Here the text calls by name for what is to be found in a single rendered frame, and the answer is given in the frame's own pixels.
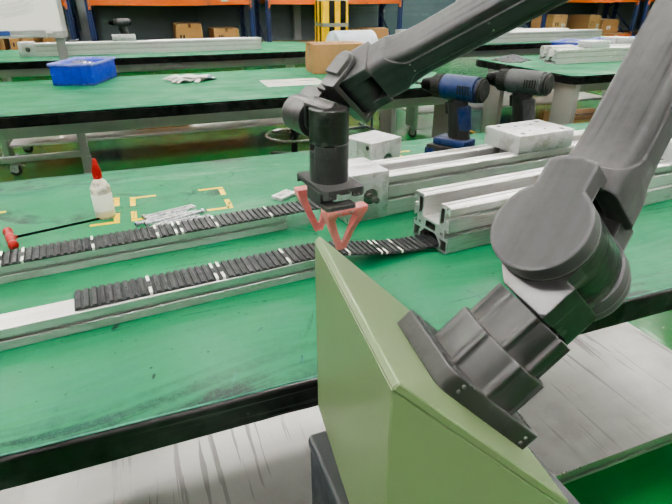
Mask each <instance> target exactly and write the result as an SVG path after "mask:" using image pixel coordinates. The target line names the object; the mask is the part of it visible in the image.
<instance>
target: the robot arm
mask: <svg viewBox="0 0 672 504"><path fill-rule="evenodd" d="M568 1H570V0H458V1H456V2H455V3H453V4H451V5H450V6H448V7H446V8H444V9H443V10H441V11H439V12H438V13H436V14H434V15H432V16H431V17H429V18H427V19H426V20H424V21H422V22H420V23H419V24H417V25H415V26H413V27H411V28H409V29H406V30H404V31H402V32H399V33H396V34H394V35H388V36H385V37H383V38H381V39H380V40H378V41H376V42H375V43H373V44H371V43H370V42H369V41H367V42H365V43H364V44H362V45H360V46H359V47H357V48H355V49H354V50H352V51H350V52H349V51H347V50H345V51H342V52H341V53H339V54H338V55H337V56H336V57H335V58H334V60H333V61H332V62H331V64H330V65H329V66H328V68H327V69H326V70H325V71H326V72H327V73H328V74H327V75H326V76H325V78H324V79H323V80H322V82H321V83H320V84H319V85H318V86H312V85H307V86H305V87H304V88H303V89H302V91H301V92H300V93H298V94H293V95H291V96H290V97H289V98H288V99H287V100H286V101H285V103H284V104H283V107H282V119H283V122H284V123H285V125H286V126H287V127H288V128H290V129H292V130H294V131H296V132H298V133H300V134H303V135H305V136H307V137H309V142H310V143H309V153H310V170H309V171H302V172H297V182H299V181H302V182H304V183H305V184H306V185H302V186H297V187H294V192H295V194H296V196H297V197H298V199H299V201H300V203H301V205H302V207H303V209H304V210H305V212H306V214H307V216H308V218H309V220H310V222H311V224H312V226H313V228H314V230H315V231H320V230H323V229H324V226H325V223H326V225H327V227H328V230H329V232H330V235H331V237H332V240H333V242H334V245H335V247H336V249H337V250H341V249H345V248H346V246H347V244H348V242H349V240H350V238H351V236H352V234H353V232H354V230H355V228H356V227H357V225H358V224H359V222H360V221H361V219H362V217H363V216H364V214H365V213H366V211H367V210H368V204H366V203H365V202H363V201H360V202H353V201H352V200H349V199H348V200H343V201H337V202H333V200H336V199H337V195H338V194H339V195H346V194H350V193H351V192H352V196H359V195H363V194H364V185H363V184H361V183H360V182H358V181H356V180H355V179H353V178H351V177H350V176H349V173H348V171H349V114H350V115H351V116H352V117H353V118H354V119H356V120H358V121H361V122H364V123H368V122H369V120H370V119H371V118H372V116H373V115H374V114H375V112H376V111H377V110H378V108H380V107H382V106H384V105H386V104H388V103H390V102H392V101H393V97H395V96H396V95H398V94H400V93H402V92H404V91H406V90H408V89H409V88H410V86H412V85H413V84H414V83H415V82H417V81H418V80H420V79H421V78H422V77H424V76H425V75H427V74H429V73H430V72H432V71H434V70H436V69H437V68H439V67H441V66H443V65H445V64H447V63H449V62H451V61H453V60H455V59H457V58H459V57H461V56H463V55H465V54H467V53H469V52H471V51H473V50H474V49H476V48H478V47H480V46H482V45H484V44H486V43H488V42H490V41H492V40H494V39H496V38H498V37H500V36H502V35H504V34H506V33H508V32H510V31H511V30H513V29H515V28H517V27H519V26H521V25H523V24H525V23H527V22H529V21H531V20H533V19H535V18H537V17H539V16H541V15H543V14H545V13H547V12H549V11H550V10H552V9H554V8H556V7H558V6H560V5H562V4H564V3H566V2H568ZM671 138H672V0H655V2H654V3H653V5H652V7H651V9H650V11H649V13H648V15H647V16H646V18H645V20H644V22H643V24H642V26H641V28H640V29H639V31H638V33H637V35H636V37H635V39H634V40H633V42H632V44H631V46H630V48H629V50H628V52H627V53H626V55H625V57H624V59H623V61H622V63H621V65H620V66H619V68H618V70H617V72H616V74H615V76H614V78H613V79H612V81H611V83H610V85H609V87H608V89H607V91H606V92H605V94H604V96H603V98H602V100H601V102H600V103H599V105H598V107H597V109H596V111H595V113H594V115H593V116H592V118H591V120H590V122H589V124H588V126H587V127H586V129H585V131H584V132H583V134H582V136H581V137H580V139H579V140H578V142H577V143H576V145H575V146H574V148H573V149H572V151H571V152H570V154H569V155H568V156H557V157H551V158H549V159H548V161H547V163H546V165H545V167H544V168H543V170H542V172H541V174H540V176H539V178H538V179H537V181H536V183H535V184H533V185H530V186H528V187H526V188H524V189H522V190H520V191H518V192H517V193H515V194H514V195H513V196H511V197H510V198H509V199H508V200H507V201H506V202H505V203H504V204H503V205H502V207H501V208H500V209H499V211H498V212H497V214H496V216H495V218H494V220H493V223H492V226H491V231H490V241H491V245H492V249H493V250H494V252H495V254H496V256H497V257H498V258H499V259H500V260H501V263H502V271H503V279H504V284H505V285H506V286H507V287H508V288H509V289H510V290H511V291H512V292H513V293H514V294H515V295H516V296H517V297H518V299H517V298H516V297H515V296H514V295H513V294H512V293H511V292H510V291H509V290H508V289H507V288H506V287H504V286H503V285H502V284H501V283H500V282H499V283H498V284H497V285H496V286H495V287H494V288H493V289H492V290H491V291H490V292H489V293H488V294H487V295H486V296H485V297H484V298H483V299H481V300H480V301H479V302H478V303H477V304H476V305H475V306H474V307H473V308H472V309H471V310H470V309H469V308H468V307H466V306H465V307H463V308H462V309H461V310H460V311H459V312H458V313H457V314H456V315H455V316H454V317H453V318H452V319H451V320H450V321H449V322H447V323H446V324H445V325H444V326H443V327H442V328H441V329H440V330H439V331H438V330H436V329H435V328H434V327H433V326H432V325H430V324H429V323H428V322H427V321H426V320H424V319H423V318H422V317H421V316H420V315H418V314H417V313H416V312H415V311H413V310H412V309H411V310H410V311H409V312H408V313H407V314H406V315H404V316H403V317H402V318H401V319H400V320H399V321H398V322H397V324H398V325H399V327H400V329H401V330H402V332H403V333H404V335H405V337H406V338H407V340H408V341H409V343H410V344H411V346H412V348H413V349H414V351H415V352H416V354H417V355H418V357H419V359H420V360H421V362H422V363H423V365H424V367H425V368H426V370H427V371H428V373H429V374H430V376H431V378H432V379H433V380H434V382H435V383H436V384H437V385H438V386H439V387H440V388H441V389H442V390H443V391H444V392H445V393H446V394H448V395H449V396H450V397H452V398H453V399H454V400H456V401H457V402H458V403H460V404H461V405H462V406H464V407H465V408H467V409H468V410H469V411H471V412H472V413H473V414H475V415H476V416H477V417H479V418H480V419H481V420H483V421H484V422H485V423H487V424H488V425H490V426H491V427H492V428H494V429H495V430H496V431H498V432H499V433H500V434H502V435H503V436H504V437H506V438H507V439H508V440H510V441H511V442H513V443H514V444H515V445H517V446H518V447H519V448H521V449H522V450H523V449H525V448H526V447H527V446H528V445H529V444H530V443H531V442H533V441H534V440H535V439H536V438H537V437H538V435H537V434H536V432H535V431H534V430H533V429H532V427H531V426H530V425H529V424H528V422H527V421H526V420H525V419H524V417H523V416H522V415H521V413H520V412H519V411H518V410H519V409H520V408H521V407H522V406H524V405H525V404H526V403H527V402H528V401H529V400H530V399H531V398H533V397H534V396H535V395H536V394H537V393H538V392H539V391H540V390H542V389H543V388H544V386H543V384H542V382H541V380H540V379H539V378H540V377H541V376H542V375H544V374H545V373H546V372H547V371H548V370H549V369H550V368H551V367H552V366H554V365H555V364H556V363H557V362H558V361H559V360H560V359H561V358H563V357H564V356H565V355H566V354H567V353H568V352H569V351H570V349H569V348H568V347H567V346H566V345H565V344H564V343H566V344H567V345H568V344H569V343H570V342H572V341H573V340H574V339H575V338H576V337H577V336H578V335H579V334H580V333H582V332H583V331H584V330H585V329H586V328H587V327H588V326H589V325H590V324H592V323H593V322H594V321H597V320H600V319H602V318H605V317H606V316H608V315H610V314H611V313H613V312H614V311H615V310H616V309H618V308H619V307H620V306H621V304H622V303H623V302H624V301H625V299H626V297H627V296H628V293H629V291H630V287H631V281H632V277H631V271H630V265H629V261H628V259H627V257H626V255H625V253H624V250H625V249H626V247H627V245H628V243H629V241H630V239H631V237H632V235H633V233H634V231H633V229H632V228H633V226H634V224H635V222H636V220H637V218H638V216H639V214H640V212H641V210H642V208H643V205H644V202H645V200H646V196H647V190H648V187H649V184H650V182H651V179H652V177H653V175H654V173H655V171H656V168H657V166H658V164H659V162H660V160H661V158H662V156H663V154H664V152H665V150H666V148H667V146H668V144H669V142H670V140H671ZM308 198H309V199H310V200H312V201H313V202H314V203H315V204H317V205H318V206H319V207H321V214H320V218H319V221H317V219H316V217H315V215H314V213H313V211H312V208H311V206H310V204H309V202H308ZM346 215H352V216H351V219H350V221H349V224H348V226H347V229H346V231H345V234H344V236H343V239H342V240H340V237H339V234H338V230H337V226H336V222H335V221H336V220H337V217H341V216H346ZM557 336H558V337H559V338H560V339H561V340H562V341H563V342H564V343H563V342H562V341H561V340H560V339H559V338H558V337H557Z"/></svg>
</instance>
